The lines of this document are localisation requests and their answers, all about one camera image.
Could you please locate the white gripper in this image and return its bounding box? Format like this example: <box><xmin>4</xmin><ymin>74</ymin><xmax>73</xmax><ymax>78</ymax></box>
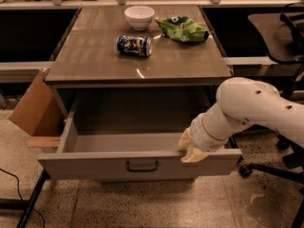
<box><xmin>179</xmin><ymin>113</ymin><xmax>228</xmax><ymax>162</ymax></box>

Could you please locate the brown cardboard box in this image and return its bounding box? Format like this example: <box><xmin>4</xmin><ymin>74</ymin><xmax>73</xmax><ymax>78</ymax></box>
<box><xmin>9</xmin><ymin>69</ymin><xmax>65</xmax><ymax>148</ymax></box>

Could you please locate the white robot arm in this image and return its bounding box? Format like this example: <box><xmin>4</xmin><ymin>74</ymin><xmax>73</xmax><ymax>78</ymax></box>
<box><xmin>179</xmin><ymin>77</ymin><xmax>304</xmax><ymax>162</ymax></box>

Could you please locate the grey drawer cabinet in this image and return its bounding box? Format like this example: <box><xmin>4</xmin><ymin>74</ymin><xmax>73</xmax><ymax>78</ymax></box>
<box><xmin>47</xmin><ymin>6</ymin><xmax>231</xmax><ymax>137</ymax></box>

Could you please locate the white ceramic bowl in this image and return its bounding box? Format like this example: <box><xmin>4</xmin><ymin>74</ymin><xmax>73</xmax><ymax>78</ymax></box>
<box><xmin>124</xmin><ymin>6</ymin><xmax>155</xmax><ymax>30</ymax></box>

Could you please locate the black floor cable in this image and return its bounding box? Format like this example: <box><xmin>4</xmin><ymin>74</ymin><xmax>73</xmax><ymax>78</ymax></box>
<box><xmin>0</xmin><ymin>167</ymin><xmax>47</xmax><ymax>228</ymax></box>

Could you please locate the green chip bag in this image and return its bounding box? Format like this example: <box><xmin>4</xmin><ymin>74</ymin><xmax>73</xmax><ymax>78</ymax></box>
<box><xmin>155</xmin><ymin>16</ymin><xmax>209</xmax><ymax>43</ymax></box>

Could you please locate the blue soda can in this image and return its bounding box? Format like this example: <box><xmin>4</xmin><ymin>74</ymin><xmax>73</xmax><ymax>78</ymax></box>
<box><xmin>116</xmin><ymin>34</ymin><xmax>152</xmax><ymax>57</ymax></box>

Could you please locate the black stand leg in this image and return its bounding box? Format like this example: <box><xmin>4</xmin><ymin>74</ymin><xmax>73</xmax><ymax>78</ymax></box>
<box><xmin>0</xmin><ymin>168</ymin><xmax>50</xmax><ymax>228</ymax></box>

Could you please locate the grey top drawer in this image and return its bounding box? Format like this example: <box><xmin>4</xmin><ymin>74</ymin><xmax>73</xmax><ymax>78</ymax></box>
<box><xmin>38</xmin><ymin>94</ymin><xmax>241</xmax><ymax>182</ymax></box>

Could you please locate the black office chair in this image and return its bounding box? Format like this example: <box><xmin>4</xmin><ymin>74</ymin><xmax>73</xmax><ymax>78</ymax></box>
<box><xmin>238</xmin><ymin>2</ymin><xmax>304</xmax><ymax>228</ymax></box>

